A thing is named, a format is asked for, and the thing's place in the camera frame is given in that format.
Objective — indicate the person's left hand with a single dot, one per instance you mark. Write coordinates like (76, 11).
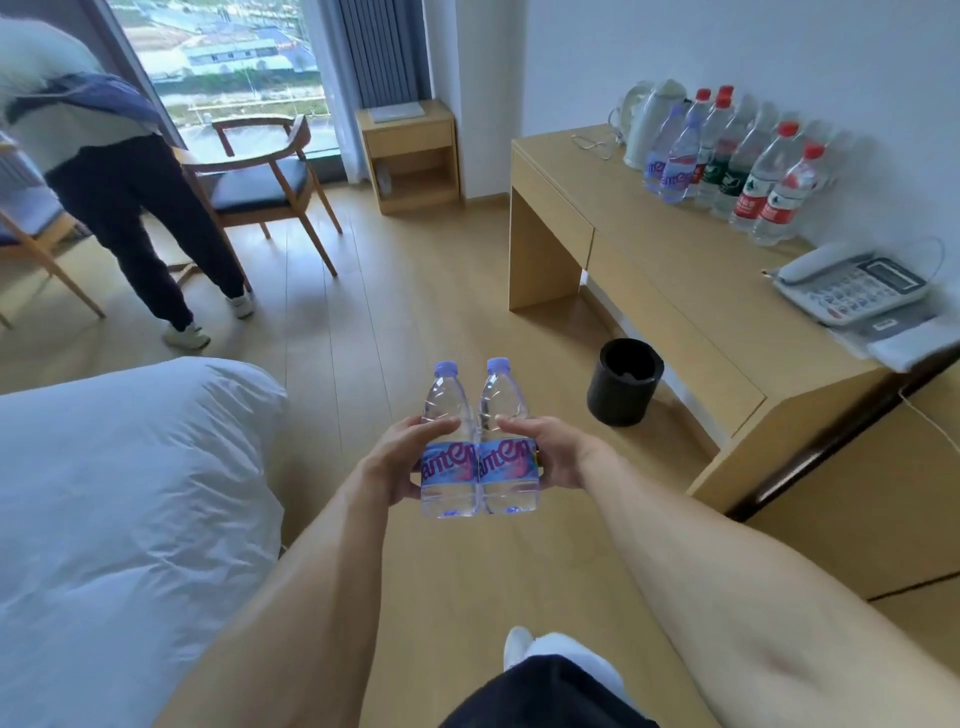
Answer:
(394, 465)

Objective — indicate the large glass window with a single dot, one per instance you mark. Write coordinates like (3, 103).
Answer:
(225, 60)

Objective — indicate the low wooden cabinet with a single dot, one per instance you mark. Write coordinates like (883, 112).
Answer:
(409, 142)

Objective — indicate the purple cap water bottle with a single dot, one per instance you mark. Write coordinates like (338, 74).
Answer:
(448, 397)
(681, 172)
(660, 157)
(502, 394)

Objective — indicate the white folded cloth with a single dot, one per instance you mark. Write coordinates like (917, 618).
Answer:
(397, 112)

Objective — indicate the white sheer curtain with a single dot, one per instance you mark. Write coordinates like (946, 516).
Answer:
(330, 97)

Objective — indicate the green label water bottle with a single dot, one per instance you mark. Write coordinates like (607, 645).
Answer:
(712, 176)
(733, 184)

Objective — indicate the wooden table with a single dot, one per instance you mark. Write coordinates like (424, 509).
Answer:
(675, 285)

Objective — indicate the white electric kettle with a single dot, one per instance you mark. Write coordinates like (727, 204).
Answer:
(652, 120)

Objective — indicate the white telephone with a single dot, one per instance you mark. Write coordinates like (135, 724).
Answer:
(847, 285)

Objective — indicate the person's right forearm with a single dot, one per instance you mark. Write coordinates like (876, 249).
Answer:
(765, 600)

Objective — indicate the white sneaker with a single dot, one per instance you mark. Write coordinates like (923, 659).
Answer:
(516, 645)

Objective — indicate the black t-shirt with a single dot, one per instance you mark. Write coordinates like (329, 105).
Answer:
(540, 697)

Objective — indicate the bagged remote control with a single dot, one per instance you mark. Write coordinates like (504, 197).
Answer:
(907, 341)

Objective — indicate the white bed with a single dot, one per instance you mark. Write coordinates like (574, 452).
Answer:
(127, 525)

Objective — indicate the person's right hand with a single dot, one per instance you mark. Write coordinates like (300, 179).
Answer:
(574, 454)

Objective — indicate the person's left forearm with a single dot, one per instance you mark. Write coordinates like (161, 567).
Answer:
(292, 615)

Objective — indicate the blue-grey curtain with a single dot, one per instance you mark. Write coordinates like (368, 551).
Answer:
(382, 52)

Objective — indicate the wooden armchair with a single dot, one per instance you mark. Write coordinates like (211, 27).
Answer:
(30, 225)
(262, 184)

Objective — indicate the black trash bin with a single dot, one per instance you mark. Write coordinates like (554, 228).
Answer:
(622, 390)

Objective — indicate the light denim shorts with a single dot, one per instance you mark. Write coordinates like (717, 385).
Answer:
(577, 656)

